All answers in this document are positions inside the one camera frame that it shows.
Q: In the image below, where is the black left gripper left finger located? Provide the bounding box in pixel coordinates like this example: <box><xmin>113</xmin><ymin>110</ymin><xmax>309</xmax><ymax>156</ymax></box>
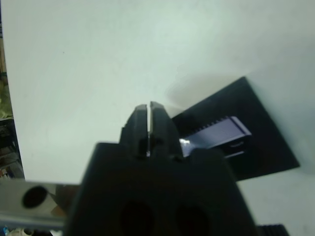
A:
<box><xmin>120</xmin><ymin>105</ymin><xmax>148</xmax><ymax>157</ymax></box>

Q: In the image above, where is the black box lid with print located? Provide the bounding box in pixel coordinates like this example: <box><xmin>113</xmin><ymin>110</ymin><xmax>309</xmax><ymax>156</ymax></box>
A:
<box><xmin>171</xmin><ymin>76</ymin><xmax>301</xmax><ymax>183</ymax></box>

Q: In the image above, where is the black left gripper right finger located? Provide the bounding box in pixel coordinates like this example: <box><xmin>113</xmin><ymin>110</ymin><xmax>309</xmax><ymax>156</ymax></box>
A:
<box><xmin>150</xmin><ymin>101</ymin><xmax>184</xmax><ymax>160</ymax></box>

